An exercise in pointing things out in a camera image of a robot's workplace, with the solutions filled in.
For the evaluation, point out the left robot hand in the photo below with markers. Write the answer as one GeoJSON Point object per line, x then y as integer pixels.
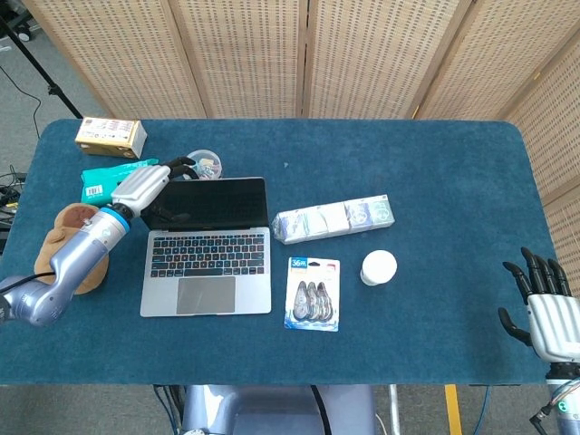
{"type": "Point", "coordinates": [138, 186]}

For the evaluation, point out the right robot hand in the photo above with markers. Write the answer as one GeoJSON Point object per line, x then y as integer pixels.
{"type": "Point", "coordinates": [553, 317]}

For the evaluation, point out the grey laptop computer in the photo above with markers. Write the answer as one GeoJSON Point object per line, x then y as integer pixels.
{"type": "Point", "coordinates": [206, 254]}

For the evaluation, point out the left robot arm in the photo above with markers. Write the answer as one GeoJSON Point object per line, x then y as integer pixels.
{"type": "Point", "coordinates": [81, 254]}

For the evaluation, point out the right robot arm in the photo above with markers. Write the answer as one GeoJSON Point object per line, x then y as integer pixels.
{"type": "Point", "coordinates": [564, 399]}

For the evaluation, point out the green soft tissue pack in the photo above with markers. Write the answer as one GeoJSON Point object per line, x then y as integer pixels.
{"type": "Point", "coordinates": [102, 181]}

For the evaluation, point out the yellow tissue box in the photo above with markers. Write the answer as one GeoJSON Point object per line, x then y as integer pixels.
{"type": "Point", "coordinates": [109, 136]}

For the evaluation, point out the clear plastic jar of clips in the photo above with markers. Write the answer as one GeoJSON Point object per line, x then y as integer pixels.
{"type": "Point", "coordinates": [209, 164]}

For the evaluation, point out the brown plush toy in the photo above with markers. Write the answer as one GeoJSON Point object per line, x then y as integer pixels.
{"type": "Point", "coordinates": [68, 222]}

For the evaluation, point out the black tripod stand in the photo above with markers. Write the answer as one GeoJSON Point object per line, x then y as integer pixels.
{"type": "Point", "coordinates": [41, 72]}

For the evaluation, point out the white leaf-print paper cup stack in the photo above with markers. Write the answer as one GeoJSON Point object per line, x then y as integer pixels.
{"type": "Point", "coordinates": [379, 267]}

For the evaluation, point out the metal table leg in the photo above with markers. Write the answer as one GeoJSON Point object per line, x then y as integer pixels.
{"type": "Point", "coordinates": [394, 410]}

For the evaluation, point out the clear-wrapped pocket tissue multipack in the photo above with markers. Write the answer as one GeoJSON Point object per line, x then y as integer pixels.
{"type": "Point", "coordinates": [331, 219]}

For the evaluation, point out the blue table cloth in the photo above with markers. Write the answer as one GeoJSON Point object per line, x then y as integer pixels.
{"type": "Point", "coordinates": [408, 181]}

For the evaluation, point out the correction tape blister pack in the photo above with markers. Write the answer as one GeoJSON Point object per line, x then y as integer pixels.
{"type": "Point", "coordinates": [312, 294]}

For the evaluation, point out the blue-grey robot torso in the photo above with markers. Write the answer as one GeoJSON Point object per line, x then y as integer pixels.
{"type": "Point", "coordinates": [272, 410]}

